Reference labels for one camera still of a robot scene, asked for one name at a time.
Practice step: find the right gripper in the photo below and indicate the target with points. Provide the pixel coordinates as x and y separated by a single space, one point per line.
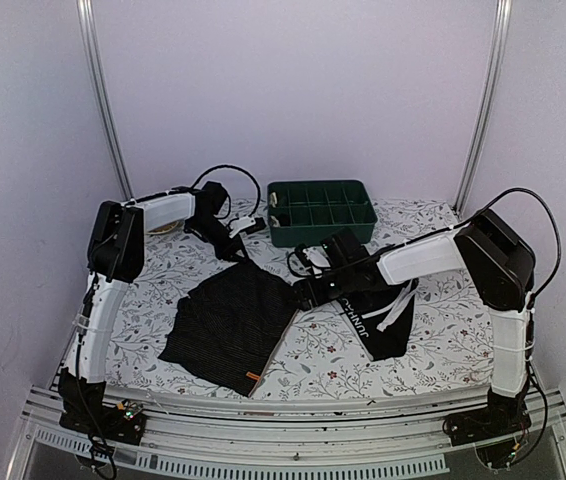
318 297

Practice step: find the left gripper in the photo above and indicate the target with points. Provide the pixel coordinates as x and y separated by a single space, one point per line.
229 252

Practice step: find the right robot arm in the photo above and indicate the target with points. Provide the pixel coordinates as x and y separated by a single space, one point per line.
501 267

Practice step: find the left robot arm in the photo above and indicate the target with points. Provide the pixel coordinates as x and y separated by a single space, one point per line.
116 257

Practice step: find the black white-banded underwear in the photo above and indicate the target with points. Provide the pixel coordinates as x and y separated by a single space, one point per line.
382 320

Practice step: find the green divided storage box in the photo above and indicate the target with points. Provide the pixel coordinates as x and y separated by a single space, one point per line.
306 212

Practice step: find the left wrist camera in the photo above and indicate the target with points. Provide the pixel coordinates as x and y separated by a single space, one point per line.
246 224

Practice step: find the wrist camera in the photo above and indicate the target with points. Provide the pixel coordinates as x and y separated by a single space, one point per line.
246 224
313 258

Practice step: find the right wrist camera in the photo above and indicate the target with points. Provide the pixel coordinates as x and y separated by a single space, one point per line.
313 258

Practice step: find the front aluminium rail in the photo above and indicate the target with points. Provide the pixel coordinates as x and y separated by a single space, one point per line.
190 437

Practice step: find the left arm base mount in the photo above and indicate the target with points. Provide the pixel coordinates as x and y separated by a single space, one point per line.
117 423

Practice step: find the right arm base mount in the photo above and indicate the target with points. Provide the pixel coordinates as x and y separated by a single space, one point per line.
492 421

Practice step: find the left aluminium frame post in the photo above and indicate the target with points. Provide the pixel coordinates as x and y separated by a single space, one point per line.
89 37

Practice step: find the aluminium frame post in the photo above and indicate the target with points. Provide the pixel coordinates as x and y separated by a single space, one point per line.
89 37
494 67

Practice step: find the right aluminium frame post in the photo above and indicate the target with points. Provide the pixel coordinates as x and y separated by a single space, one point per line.
494 67

